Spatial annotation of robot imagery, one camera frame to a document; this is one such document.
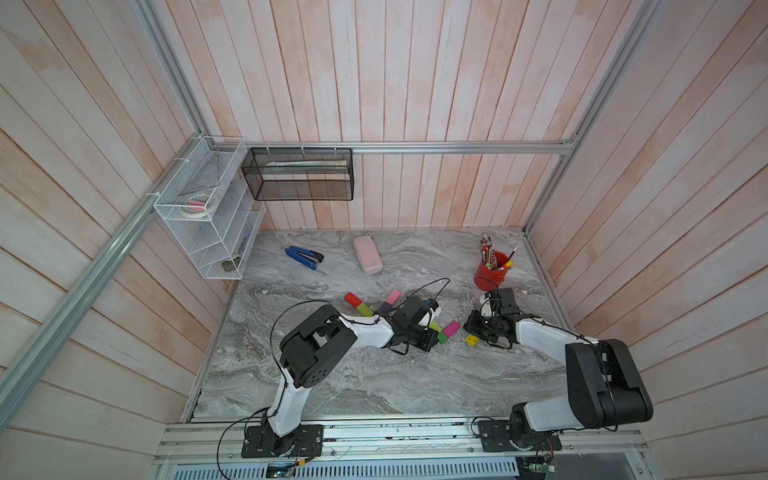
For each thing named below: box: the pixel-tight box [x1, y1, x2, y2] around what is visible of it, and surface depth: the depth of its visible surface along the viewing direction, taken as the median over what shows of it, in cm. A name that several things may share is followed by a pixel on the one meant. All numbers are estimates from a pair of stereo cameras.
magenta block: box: [443, 320, 461, 338], surface depth 95 cm
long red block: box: [344, 292, 363, 308], surface depth 103 cm
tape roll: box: [179, 192, 211, 218], surface depth 75 cm
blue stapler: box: [285, 246, 324, 270], surface depth 113 cm
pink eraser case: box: [354, 235, 383, 275], surface depth 112 cm
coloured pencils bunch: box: [478, 235, 519, 271], surface depth 95 cm
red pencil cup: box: [474, 251, 509, 292], surface depth 98 cm
